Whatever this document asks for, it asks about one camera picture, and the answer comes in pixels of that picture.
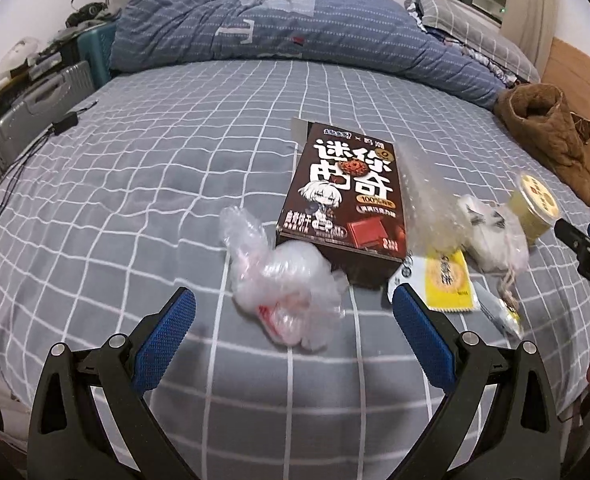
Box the teal suitcase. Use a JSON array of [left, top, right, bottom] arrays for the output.
[[77, 22, 118, 86]]

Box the dark clutter pile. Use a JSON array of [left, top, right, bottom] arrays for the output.
[[65, 2, 108, 28]]

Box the yellow snack wrapper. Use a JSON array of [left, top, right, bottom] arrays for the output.
[[389, 251, 477, 313]]

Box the bed with grey checked sheet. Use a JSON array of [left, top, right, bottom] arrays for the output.
[[0, 57, 590, 480]]

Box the striped blue cloth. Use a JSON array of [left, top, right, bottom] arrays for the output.
[[440, 30, 518, 87]]

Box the clear plastic bag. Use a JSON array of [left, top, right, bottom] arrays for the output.
[[218, 206, 348, 351]]

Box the brown cookie box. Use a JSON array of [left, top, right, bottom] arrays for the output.
[[276, 117, 410, 288]]

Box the grey suitcase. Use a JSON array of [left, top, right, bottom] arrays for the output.
[[0, 60, 96, 173]]

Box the brown padded jacket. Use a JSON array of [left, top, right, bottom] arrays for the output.
[[492, 84, 590, 213]]

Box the yellow round tub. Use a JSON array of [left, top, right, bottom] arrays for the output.
[[507, 171, 562, 243]]

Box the black charger cable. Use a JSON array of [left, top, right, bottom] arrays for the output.
[[0, 100, 98, 251]]

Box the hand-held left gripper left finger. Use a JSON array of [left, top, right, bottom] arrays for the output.
[[31, 287, 198, 480]]

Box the blue striped quilt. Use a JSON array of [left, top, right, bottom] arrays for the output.
[[109, 0, 508, 111]]

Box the wooden headboard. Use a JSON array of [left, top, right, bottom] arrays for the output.
[[540, 37, 590, 221]]

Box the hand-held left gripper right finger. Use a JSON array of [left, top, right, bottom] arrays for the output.
[[392, 282, 568, 480]]

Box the grey checked pillow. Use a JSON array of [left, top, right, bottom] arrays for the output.
[[415, 0, 543, 83]]

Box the small yellow sachet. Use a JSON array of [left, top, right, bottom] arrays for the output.
[[472, 280, 524, 337]]

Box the white plastic object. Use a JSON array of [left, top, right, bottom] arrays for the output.
[[0, 37, 40, 86]]

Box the clear plastic tray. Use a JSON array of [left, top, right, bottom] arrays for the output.
[[397, 139, 463, 256]]

